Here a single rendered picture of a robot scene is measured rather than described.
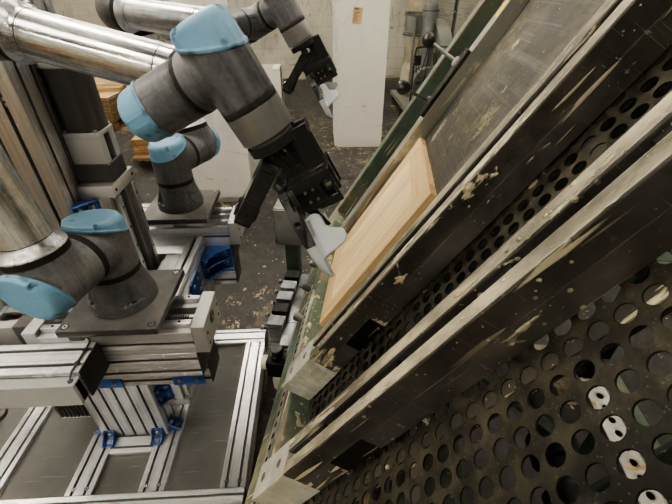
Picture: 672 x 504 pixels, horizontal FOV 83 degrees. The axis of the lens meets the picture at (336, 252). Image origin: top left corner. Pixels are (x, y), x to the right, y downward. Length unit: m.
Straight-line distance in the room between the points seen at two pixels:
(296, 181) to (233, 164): 3.06
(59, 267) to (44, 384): 0.34
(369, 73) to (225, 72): 4.38
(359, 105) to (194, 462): 4.12
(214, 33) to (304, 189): 0.20
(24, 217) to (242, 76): 0.49
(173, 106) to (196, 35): 0.09
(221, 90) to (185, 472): 1.44
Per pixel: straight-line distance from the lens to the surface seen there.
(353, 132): 4.98
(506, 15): 1.18
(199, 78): 0.50
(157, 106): 0.54
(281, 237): 1.63
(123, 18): 1.31
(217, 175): 3.65
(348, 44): 4.78
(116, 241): 0.94
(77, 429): 1.98
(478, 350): 0.44
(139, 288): 1.00
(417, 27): 6.89
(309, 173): 0.53
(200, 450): 1.73
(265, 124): 0.50
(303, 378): 0.88
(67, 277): 0.86
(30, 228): 0.84
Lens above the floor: 1.66
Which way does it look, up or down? 35 degrees down
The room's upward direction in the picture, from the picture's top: straight up
